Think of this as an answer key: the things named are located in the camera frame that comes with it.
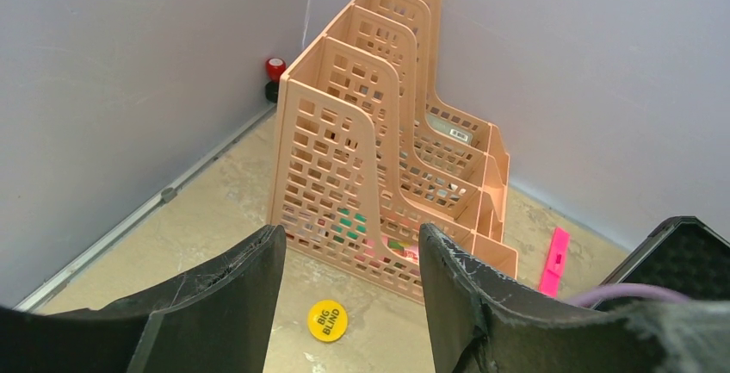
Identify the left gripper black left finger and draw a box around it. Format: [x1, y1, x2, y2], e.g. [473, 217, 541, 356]
[1, 225, 287, 372]

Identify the grey labelled box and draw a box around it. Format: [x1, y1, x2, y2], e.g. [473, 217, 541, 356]
[426, 114, 473, 145]

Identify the pink marker pen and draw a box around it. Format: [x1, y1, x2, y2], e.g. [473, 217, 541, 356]
[538, 227, 571, 297]

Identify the pink drink can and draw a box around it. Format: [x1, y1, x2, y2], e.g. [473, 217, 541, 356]
[362, 235, 419, 264]

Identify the yellow round button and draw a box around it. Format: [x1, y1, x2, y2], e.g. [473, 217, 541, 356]
[307, 300, 349, 343]

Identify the orange plastic file organizer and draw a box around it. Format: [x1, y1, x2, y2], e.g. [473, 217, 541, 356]
[267, 0, 518, 302]

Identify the black poker chip case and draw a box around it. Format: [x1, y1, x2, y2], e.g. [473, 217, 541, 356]
[603, 216, 729, 302]

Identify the red emergency button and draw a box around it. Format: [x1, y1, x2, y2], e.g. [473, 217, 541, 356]
[264, 58, 287, 103]

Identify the metal wall edge strip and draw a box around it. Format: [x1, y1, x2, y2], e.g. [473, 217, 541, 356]
[14, 103, 276, 312]

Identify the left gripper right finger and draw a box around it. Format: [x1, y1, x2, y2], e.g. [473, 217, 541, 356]
[418, 224, 729, 372]

